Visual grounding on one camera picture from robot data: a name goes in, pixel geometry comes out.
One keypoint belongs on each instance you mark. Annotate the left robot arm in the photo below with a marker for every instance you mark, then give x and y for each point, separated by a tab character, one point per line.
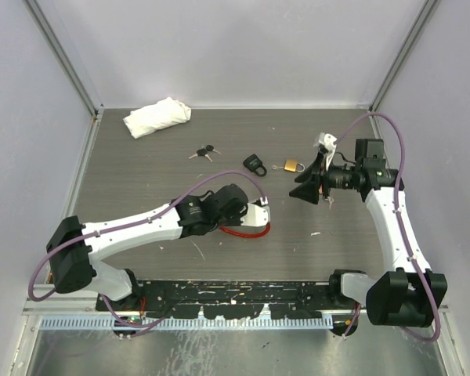
77	251

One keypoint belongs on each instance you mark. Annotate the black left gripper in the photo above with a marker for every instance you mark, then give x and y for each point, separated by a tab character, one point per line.
236	222

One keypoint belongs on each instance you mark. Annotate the large brass padlock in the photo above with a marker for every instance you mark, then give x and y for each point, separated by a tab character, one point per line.
292	165

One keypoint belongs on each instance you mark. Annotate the aluminium frame rail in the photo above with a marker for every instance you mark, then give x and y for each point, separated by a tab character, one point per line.
78	302

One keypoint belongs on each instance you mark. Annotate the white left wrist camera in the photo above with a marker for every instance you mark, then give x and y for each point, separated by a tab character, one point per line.
256	216

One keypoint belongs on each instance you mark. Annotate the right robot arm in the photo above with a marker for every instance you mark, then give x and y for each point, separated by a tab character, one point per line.
408	291

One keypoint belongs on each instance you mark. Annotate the black-headed key bunch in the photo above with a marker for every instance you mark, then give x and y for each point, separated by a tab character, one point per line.
205	152

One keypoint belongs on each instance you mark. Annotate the white cloth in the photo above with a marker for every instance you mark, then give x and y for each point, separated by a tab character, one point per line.
151	118

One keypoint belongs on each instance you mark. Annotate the small silver keys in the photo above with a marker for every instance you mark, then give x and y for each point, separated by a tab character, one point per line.
330	201

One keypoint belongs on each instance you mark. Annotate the blue slotted cable duct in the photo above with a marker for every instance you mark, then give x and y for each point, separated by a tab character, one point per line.
94	323

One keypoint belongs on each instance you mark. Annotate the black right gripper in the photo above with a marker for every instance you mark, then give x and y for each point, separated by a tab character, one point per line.
309	191

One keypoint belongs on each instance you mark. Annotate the black padlock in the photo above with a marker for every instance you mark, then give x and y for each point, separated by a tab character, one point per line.
254	164

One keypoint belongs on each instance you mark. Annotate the red cable lock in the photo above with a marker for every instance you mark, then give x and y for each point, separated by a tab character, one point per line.
246	235

